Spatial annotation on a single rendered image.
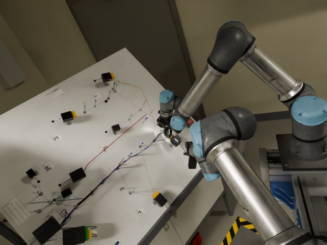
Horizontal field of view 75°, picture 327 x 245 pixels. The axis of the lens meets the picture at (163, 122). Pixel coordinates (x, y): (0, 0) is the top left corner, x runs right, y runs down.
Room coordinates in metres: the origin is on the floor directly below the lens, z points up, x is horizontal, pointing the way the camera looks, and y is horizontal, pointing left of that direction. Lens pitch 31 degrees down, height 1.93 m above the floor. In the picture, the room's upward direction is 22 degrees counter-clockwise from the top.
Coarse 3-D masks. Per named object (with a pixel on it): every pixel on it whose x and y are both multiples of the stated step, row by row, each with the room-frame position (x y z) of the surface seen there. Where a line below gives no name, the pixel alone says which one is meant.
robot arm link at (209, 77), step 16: (224, 32) 0.77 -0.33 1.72; (240, 32) 0.75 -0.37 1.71; (224, 48) 0.72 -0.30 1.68; (240, 48) 0.72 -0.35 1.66; (208, 64) 0.75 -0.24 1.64; (224, 64) 0.71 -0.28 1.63; (208, 80) 0.75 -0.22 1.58; (192, 96) 0.79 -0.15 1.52; (176, 112) 0.85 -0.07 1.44; (192, 112) 0.81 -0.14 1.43; (176, 128) 0.82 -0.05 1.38
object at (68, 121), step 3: (69, 111) 1.16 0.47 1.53; (63, 114) 1.14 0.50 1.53; (66, 114) 1.14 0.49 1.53; (69, 114) 1.14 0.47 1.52; (72, 114) 1.14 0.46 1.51; (63, 117) 1.12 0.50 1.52; (66, 117) 1.13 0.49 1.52; (69, 117) 1.13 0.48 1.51; (72, 117) 1.13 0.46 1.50; (54, 120) 1.13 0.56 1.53; (63, 120) 1.12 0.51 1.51; (66, 120) 1.13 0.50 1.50; (69, 120) 1.14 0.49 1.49; (69, 123) 1.18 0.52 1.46
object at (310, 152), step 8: (288, 144) 0.65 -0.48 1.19; (296, 144) 0.60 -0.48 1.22; (304, 144) 0.58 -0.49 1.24; (312, 144) 0.56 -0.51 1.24; (320, 144) 0.55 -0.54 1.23; (296, 152) 0.60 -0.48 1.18; (304, 152) 0.57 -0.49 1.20; (312, 152) 0.55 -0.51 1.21; (320, 152) 0.54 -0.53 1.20; (312, 160) 0.55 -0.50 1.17
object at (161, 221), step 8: (200, 176) 0.99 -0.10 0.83; (192, 184) 0.94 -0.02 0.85; (184, 192) 0.90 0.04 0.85; (176, 200) 0.86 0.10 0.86; (168, 208) 0.83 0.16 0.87; (176, 208) 0.84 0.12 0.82; (168, 216) 0.80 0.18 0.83; (160, 224) 0.77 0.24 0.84; (152, 232) 0.73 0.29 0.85; (144, 240) 0.70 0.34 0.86
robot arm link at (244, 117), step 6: (228, 108) 0.58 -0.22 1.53; (234, 108) 0.57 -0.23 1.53; (240, 108) 0.57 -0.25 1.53; (234, 114) 0.55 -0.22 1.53; (240, 114) 0.54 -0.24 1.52; (246, 114) 0.54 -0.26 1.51; (252, 114) 0.56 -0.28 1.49; (240, 120) 0.53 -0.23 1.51; (246, 120) 0.53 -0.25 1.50; (252, 120) 0.54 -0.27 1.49; (240, 126) 0.52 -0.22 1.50; (246, 126) 0.52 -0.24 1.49; (252, 126) 0.53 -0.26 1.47; (246, 132) 0.52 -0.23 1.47; (252, 132) 0.54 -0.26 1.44; (246, 138) 0.56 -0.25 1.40; (240, 144) 0.61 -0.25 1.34; (240, 150) 0.64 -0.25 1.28
